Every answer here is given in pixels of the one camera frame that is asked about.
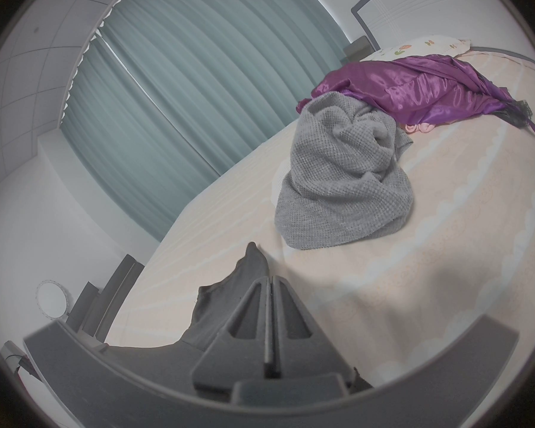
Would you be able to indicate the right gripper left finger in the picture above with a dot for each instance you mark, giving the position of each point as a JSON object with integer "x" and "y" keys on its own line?
{"x": 225, "y": 359}

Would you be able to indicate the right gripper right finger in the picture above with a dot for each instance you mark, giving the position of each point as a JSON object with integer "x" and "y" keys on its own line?
{"x": 312, "y": 350}

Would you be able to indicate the black T-shirt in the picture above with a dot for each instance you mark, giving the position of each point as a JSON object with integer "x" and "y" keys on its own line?
{"x": 223, "y": 297}

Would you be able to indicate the bed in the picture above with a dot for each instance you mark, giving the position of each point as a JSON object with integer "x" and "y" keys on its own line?
{"x": 450, "y": 239}

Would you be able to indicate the grey knit garment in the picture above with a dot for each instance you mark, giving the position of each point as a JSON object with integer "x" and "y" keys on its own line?
{"x": 339, "y": 181}

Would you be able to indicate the round white mirror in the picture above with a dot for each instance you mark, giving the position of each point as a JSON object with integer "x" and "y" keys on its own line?
{"x": 52, "y": 300}

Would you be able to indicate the blue-green curtain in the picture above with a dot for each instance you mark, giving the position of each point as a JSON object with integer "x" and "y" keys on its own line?
{"x": 133, "y": 150}
{"x": 223, "y": 60}

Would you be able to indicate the pink garment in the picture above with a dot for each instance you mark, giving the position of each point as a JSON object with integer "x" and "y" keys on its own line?
{"x": 417, "y": 128}

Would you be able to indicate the purple satin garment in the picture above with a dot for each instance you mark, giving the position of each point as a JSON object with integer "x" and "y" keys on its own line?
{"x": 410, "y": 92}

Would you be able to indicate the grey bedside table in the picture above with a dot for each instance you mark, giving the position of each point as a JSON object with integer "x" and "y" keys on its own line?
{"x": 356, "y": 47}

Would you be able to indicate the white printed pillow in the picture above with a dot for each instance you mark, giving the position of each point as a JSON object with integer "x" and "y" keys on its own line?
{"x": 419, "y": 47}

